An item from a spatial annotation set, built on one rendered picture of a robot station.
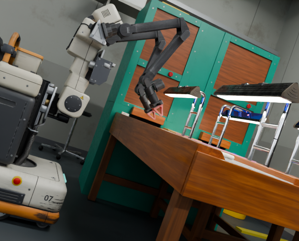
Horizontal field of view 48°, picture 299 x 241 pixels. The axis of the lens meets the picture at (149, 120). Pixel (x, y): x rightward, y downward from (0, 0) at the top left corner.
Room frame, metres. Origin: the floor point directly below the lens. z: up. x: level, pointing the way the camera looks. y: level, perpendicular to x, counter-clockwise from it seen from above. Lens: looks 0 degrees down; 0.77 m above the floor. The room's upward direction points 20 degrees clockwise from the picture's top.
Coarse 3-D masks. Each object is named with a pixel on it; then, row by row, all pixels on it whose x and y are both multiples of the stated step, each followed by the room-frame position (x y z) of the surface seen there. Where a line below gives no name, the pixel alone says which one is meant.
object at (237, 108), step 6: (222, 108) 2.70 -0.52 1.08; (228, 108) 2.72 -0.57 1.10; (234, 108) 2.57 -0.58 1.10; (240, 108) 2.56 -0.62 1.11; (228, 114) 2.56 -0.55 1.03; (216, 120) 2.70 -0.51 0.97; (228, 120) 2.55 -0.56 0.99; (216, 126) 2.70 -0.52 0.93; (222, 132) 2.55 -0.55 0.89; (210, 138) 2.70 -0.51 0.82; (216, 138) 2.61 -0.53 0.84; (210, 144) 2.70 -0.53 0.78
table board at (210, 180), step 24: (192, 168) 1.14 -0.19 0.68; (216, 168) 1.16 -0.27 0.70; (240, 168) 1.18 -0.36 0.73; (192, 192) 1.14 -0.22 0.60; (216, 192) 1.16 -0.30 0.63; (240, 192) 1.19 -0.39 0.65; (264, 192) 1.21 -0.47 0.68; (288, 192) 1.24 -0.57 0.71; (264, 216) 1.22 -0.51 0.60; (288, 216) 1.25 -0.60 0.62
